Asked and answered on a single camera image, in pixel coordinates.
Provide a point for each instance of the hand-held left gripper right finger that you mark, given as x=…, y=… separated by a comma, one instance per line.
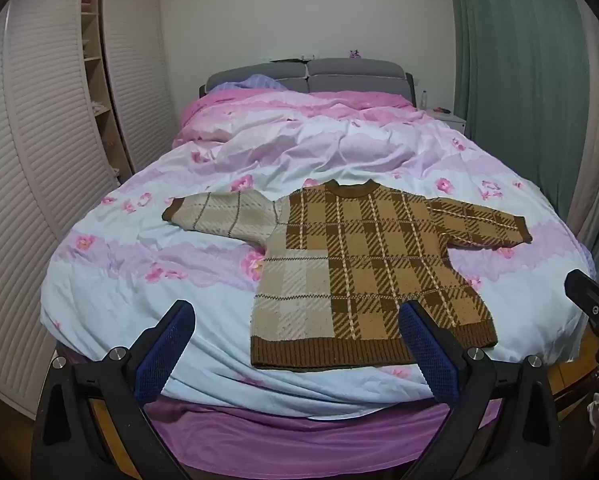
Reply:
x=432, y=355

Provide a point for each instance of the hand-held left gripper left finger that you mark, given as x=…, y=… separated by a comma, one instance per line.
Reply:
x=167, y=350

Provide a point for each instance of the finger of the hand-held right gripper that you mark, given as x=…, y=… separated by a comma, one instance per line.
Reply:
x=592, y=297

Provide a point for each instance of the brown plaid knit sweater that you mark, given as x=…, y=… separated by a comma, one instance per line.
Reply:
x=359, y=270

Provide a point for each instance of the green curtain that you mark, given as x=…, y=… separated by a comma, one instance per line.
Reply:
x=519, y=85

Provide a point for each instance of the white nightstand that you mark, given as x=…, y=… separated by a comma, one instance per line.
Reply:
x=449, y=119

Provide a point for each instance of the floral pink white duvet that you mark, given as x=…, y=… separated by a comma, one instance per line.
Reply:
x=329, y=150

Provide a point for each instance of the wooden wardrobe shelf unit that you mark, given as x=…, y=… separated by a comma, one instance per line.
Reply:
x=99, y=85

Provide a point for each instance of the lilac striped pillow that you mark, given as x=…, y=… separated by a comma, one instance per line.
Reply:
x=252, y=82

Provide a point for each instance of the narrow white louvred wardrobe door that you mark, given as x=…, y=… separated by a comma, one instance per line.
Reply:
x=139, y=70

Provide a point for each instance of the grey padded headboard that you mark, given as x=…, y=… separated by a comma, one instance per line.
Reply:
x=349, y=75

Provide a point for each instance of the wooden bed frame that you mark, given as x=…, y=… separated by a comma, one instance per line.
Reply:
x=577, y=360

